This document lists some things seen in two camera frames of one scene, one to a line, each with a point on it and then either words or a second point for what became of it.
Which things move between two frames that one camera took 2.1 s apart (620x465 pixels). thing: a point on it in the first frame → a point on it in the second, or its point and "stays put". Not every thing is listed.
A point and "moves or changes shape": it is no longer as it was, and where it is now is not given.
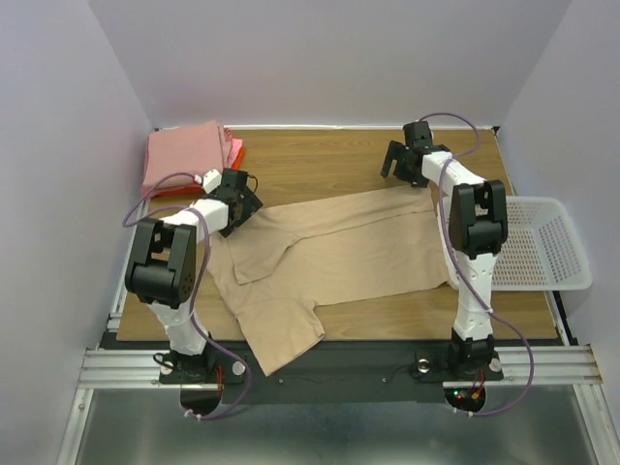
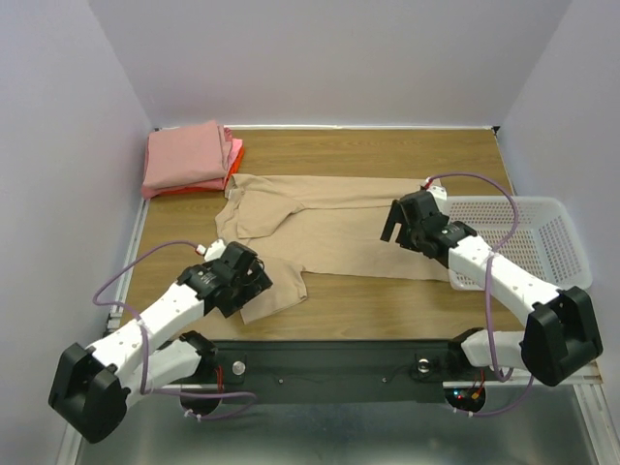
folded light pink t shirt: (236, 144) stays put
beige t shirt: (271, 271) moves or changes shape
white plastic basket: (543, 249) stays put
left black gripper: (251, 204) → (262, 284)
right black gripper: (400, 162) → (404, 221)
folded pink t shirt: (194, 149) stays put
